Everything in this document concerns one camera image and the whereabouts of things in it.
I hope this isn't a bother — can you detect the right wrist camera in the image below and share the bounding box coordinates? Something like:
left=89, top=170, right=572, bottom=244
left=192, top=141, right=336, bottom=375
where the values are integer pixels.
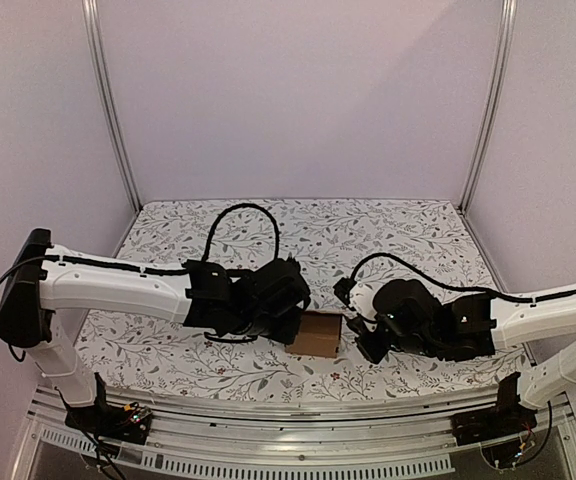
left=333, top=278, right=377, bottom=324

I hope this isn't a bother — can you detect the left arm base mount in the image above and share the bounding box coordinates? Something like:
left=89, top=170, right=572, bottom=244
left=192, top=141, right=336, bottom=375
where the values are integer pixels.
left=62, top=373, right=153, bottom=445

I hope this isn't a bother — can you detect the perforated metal strip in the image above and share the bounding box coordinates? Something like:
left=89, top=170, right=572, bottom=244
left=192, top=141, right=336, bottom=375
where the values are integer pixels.
left=39, top=425, right=455, bottom=479

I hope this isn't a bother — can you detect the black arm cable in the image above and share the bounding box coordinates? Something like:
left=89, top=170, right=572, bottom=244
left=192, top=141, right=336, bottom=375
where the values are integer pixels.
left=350, top=252, right=576, bottom=304
left=201, top=201, right=282, bottom=266

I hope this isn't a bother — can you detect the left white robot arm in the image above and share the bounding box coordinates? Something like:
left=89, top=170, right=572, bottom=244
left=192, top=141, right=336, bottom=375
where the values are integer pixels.
left=0, top=229, right=311, bottom=434

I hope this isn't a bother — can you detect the aluminium corner post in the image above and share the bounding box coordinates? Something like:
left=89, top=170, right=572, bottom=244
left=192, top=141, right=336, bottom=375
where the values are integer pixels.
left=82, top=0, right=143, bottom=214
left=458, top=0, right=518, bottom=217

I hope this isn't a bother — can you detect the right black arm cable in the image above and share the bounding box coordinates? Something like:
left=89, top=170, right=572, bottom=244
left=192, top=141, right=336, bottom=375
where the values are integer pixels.
left=350, top=252, right=576, bottom=304

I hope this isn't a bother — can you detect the aluminium front rail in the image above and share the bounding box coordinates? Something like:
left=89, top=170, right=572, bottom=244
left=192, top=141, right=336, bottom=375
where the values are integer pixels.
left=26, top=385, right=574, bottom=457

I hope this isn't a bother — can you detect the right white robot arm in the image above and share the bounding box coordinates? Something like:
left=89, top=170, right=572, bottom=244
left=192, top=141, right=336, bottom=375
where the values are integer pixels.
left=334, top=278, right=576, bottom=436

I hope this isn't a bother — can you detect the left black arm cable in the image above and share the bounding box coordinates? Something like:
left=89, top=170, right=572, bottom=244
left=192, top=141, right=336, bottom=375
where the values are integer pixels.
left=201, top=201, right=282, bottom=266

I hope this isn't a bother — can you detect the right aluminium corner post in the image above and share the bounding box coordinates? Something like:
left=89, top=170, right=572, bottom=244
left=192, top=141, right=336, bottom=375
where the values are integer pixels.
left=458, top=0, right=518, bottom=217

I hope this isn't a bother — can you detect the brown cardboard box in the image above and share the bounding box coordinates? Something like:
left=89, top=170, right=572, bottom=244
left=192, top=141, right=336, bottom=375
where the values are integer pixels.
left=285, top=311, right=342, bottom=358

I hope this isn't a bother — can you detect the left aluminium corner post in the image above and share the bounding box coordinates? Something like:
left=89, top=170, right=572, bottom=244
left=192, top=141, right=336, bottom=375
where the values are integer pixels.
left=82, top=0, right=143, bottom=214

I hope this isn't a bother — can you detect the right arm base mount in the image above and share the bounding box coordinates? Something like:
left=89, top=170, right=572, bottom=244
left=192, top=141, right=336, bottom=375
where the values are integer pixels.
left=450, top=372, right=537, bottom=446

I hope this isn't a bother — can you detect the floral patterned table mat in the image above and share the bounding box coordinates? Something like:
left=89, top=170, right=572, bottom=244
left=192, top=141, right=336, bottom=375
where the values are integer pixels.
left=76, top=199, right=530, bottom=403

